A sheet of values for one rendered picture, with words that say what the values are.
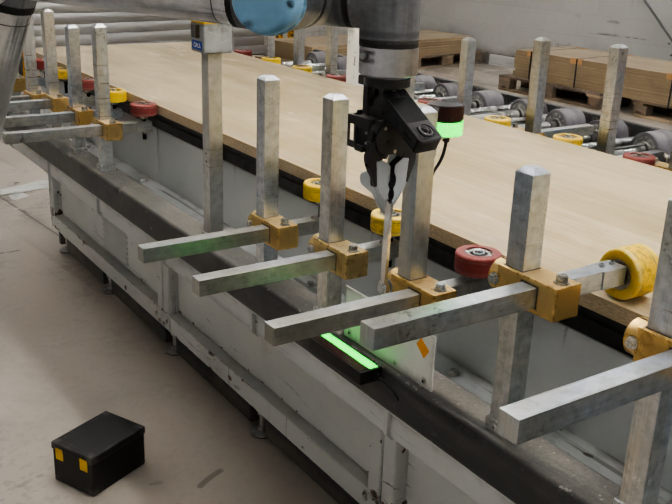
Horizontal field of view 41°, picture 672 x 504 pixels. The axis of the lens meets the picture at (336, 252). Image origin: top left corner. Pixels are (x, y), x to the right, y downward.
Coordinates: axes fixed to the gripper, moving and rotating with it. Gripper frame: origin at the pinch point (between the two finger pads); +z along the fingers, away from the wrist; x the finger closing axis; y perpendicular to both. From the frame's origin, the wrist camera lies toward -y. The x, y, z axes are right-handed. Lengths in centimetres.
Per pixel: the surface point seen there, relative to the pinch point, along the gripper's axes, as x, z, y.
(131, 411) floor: -3, 101, 128
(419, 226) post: -7.3, 4.7, 0.8
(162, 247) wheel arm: 19, 19, 47
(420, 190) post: -7.0, -1.5, 0.8
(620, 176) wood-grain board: -86, 11, 24
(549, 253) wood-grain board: -30.7, 11.1, -6.7
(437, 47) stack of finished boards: -581, 81, 681
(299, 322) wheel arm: 17.8, 15.0, -2.8
